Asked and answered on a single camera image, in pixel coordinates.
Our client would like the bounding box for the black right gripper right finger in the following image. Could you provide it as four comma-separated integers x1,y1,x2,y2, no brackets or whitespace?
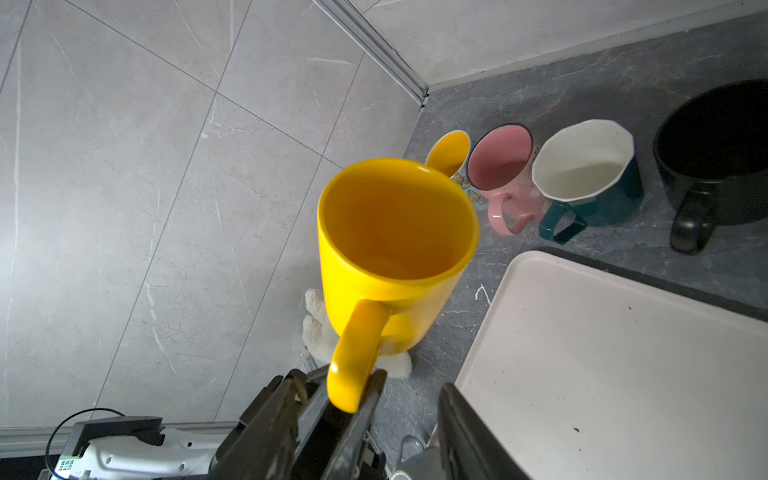
438,383,529,480

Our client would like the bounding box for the grey mug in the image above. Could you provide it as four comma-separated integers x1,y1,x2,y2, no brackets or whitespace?
391,435,445,480

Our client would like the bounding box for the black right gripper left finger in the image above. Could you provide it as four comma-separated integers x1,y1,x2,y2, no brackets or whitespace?
207,376,300,479

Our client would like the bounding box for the blue butterfly mug yellow inside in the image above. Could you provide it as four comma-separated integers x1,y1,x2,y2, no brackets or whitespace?
425,130,489,211

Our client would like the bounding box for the pink ghost pattern mug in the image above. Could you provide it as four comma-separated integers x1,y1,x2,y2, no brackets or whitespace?
467,123,548,236

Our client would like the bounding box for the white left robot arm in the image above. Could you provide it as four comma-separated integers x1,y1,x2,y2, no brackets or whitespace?
46,368,387,479

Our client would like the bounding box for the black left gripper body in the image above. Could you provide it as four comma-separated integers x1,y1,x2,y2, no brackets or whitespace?
278,367,387,479

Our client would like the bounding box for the dark green mug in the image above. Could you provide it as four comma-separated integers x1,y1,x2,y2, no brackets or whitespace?
532,119,644,245

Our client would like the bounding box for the black mug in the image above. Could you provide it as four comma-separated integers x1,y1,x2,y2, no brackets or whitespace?
653,79,767,255

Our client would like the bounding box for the white plush dog toy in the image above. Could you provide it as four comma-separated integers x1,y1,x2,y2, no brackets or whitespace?
302,289,413,379

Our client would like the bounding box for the beige plastic tray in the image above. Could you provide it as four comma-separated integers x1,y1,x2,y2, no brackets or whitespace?
456,251,767,479

